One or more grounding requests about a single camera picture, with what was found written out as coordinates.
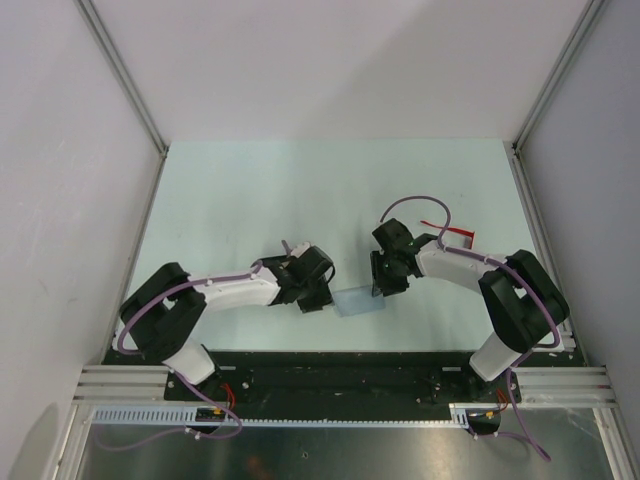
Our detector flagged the white cable duct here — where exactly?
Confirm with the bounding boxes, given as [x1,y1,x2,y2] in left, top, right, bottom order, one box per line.
[92,405,483,429]

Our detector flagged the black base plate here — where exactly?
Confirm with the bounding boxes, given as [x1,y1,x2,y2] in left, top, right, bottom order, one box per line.
[102,349,586,421]

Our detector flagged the blue cleaning cloth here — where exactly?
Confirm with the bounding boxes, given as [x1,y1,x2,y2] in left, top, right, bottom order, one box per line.
[332,285,386,317]

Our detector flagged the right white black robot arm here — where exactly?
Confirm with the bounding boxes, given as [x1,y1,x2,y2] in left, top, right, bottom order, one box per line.
[370,218,570,401]

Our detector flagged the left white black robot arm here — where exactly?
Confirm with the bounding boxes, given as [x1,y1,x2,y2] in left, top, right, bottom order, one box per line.
[115,242,336,400]

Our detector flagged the red sunglasses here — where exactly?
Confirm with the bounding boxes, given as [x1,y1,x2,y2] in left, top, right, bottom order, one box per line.
[419,220,475,249]

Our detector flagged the aluminium rail frame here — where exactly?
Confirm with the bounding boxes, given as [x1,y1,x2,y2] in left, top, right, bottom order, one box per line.
[66,139,639,479]

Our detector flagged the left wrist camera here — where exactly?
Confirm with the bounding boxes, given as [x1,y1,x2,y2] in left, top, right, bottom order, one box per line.
[281,240,313,259]

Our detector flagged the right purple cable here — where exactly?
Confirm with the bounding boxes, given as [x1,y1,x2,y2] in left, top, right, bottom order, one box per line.
[379,194,561,461]

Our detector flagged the purple cable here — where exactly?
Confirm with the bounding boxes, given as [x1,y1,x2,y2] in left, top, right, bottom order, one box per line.
[94,259,264,452]
[379,194,561,461]

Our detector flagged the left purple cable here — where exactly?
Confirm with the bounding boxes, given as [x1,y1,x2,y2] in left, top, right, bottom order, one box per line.
[94,259,264,452]

